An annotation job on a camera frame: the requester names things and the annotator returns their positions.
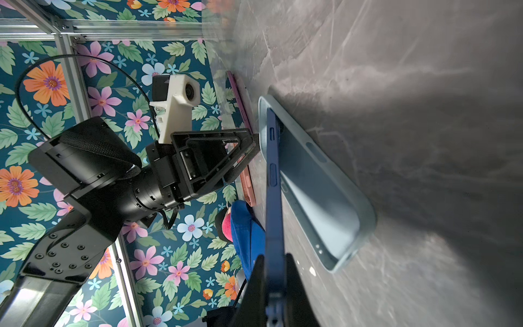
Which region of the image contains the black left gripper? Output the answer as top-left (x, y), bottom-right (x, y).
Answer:
top-left (146, 128), bottom-right (260, 202)

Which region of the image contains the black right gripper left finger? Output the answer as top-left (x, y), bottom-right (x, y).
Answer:
top-left (229, 255), bottom-right (266, 327)

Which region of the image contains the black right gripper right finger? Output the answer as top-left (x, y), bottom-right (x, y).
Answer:
top-left (285, 253), bottom-right (320, 327)

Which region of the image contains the light blue phone case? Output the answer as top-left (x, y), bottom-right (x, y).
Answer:
top-left (258, 95), bottom-right (377, 273)

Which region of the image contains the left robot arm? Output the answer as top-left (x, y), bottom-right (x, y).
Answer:
top-left (1, 117), bottom-right (260, 326)

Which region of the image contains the pink phone case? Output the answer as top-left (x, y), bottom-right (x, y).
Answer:
top-left (240, 166), bottom-right (257, 207)

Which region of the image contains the phone with pink edge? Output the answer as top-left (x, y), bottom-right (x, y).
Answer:
top-left (226, 71), bottom-right (253, 132)

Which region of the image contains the plush doll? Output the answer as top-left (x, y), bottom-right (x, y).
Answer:
top-left (215, 208), bottom-right (233, 243)

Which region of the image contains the blue cap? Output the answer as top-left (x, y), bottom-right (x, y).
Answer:
top-left (230, 200), bottom-right (266, 281)

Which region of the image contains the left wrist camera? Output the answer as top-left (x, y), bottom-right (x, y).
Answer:
top-left (150, 74), bottom-right (201, 144)

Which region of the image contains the aluminium frame post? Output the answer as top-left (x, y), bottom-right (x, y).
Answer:
top-left (52, 34), bottom-right (144, 327)

